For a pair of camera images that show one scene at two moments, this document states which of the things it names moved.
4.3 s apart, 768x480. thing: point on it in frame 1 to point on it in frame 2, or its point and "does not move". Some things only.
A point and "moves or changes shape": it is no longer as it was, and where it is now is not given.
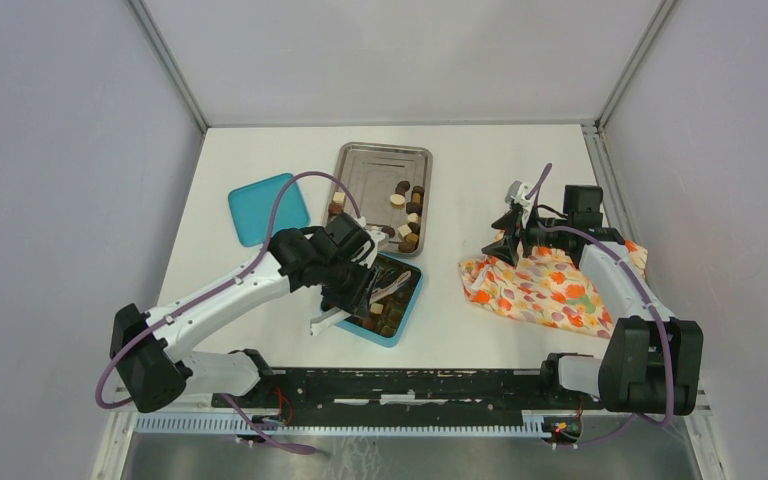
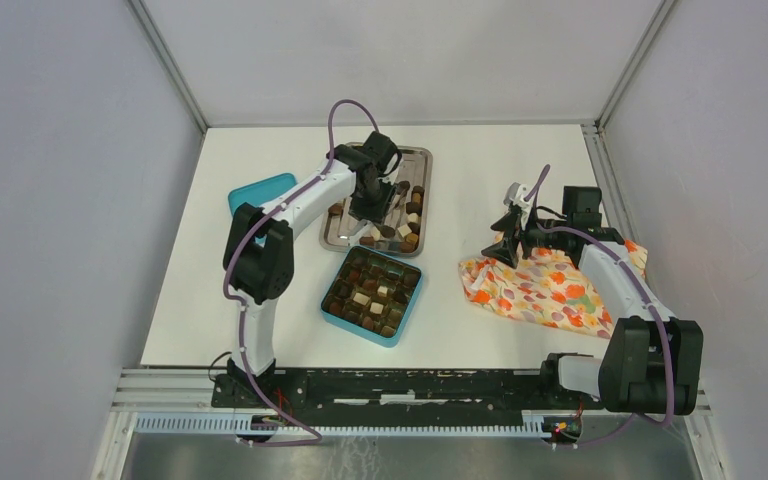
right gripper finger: (506, 249) does not move
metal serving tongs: (390, 287) moves or changes shape
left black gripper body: (350, 287) to (374, 204)
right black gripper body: (534, 235) does not move
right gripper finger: (511, 220) does not move
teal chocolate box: (391, 304) does not move
